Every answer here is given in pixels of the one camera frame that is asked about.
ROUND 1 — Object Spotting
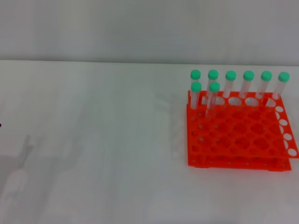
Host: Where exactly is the orange test tube rack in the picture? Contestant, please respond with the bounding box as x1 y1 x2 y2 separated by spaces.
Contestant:
186 90 299 173

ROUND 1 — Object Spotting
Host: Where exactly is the green-capped tube with red label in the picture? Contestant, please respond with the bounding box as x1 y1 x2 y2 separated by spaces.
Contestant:
205 81 221 118

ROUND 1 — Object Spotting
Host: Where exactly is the green-capped clear test tube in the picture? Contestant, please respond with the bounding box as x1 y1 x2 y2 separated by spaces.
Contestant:
238 70 255 98
256 70 273 99
206 69 220 94
272 71 291 100
190 69 202 84
223 70 237 98
190 81 202 110

